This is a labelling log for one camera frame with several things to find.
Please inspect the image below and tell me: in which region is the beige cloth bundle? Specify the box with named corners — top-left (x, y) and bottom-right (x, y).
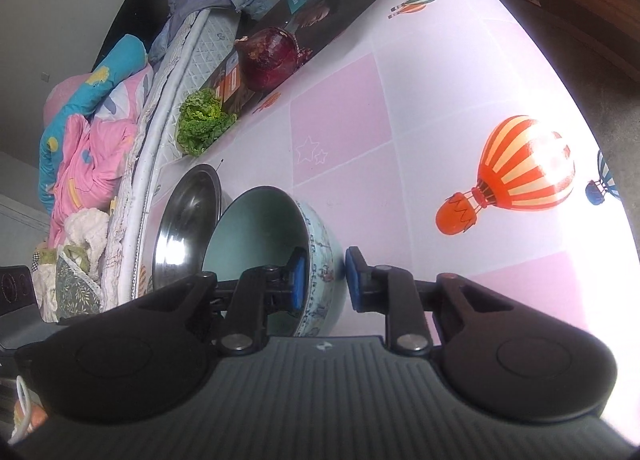
top-left (32, 208), bottom-right (110, 323)

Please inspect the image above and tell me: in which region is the light blue patterned ceramic bowl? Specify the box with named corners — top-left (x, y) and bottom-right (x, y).
top-left (203, 186), bottom-right (347, 337)

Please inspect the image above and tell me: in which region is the white cable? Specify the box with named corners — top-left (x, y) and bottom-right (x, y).
top-left (6, 374), bottom-right (33, 445)

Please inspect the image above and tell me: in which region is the green lettuce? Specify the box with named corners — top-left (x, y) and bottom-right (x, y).
top-left (176, 89), bottom-right (236, 157)

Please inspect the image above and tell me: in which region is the dark Philips cardboard box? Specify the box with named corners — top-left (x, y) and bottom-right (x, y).
top-left (204, 0), bottom-right (375, 115)

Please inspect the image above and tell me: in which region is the white quilted mattress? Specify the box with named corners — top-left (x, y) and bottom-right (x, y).
top-left (100, 9), bottom-right (240, 311)

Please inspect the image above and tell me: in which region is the small stainless steel bowl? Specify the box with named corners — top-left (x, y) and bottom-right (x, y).
top-left (152, 163), bottom-right (230, 290)

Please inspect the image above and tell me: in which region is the pink balloon pattern tablecloth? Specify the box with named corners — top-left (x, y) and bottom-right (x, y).
top-left (131, 0), bottom-right (640, 446)

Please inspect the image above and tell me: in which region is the pink and blue quilt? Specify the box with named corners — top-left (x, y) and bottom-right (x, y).
top-left (38, 35), bottom-right (154, 247)

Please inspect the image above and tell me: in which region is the green leaf patterned pillow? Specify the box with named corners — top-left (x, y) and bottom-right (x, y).
top-left (55, 253), bottom-right (102, 319)

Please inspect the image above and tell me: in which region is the red onion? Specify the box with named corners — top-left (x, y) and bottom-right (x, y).
top-left (234, 27), bottom-right (312, 92)

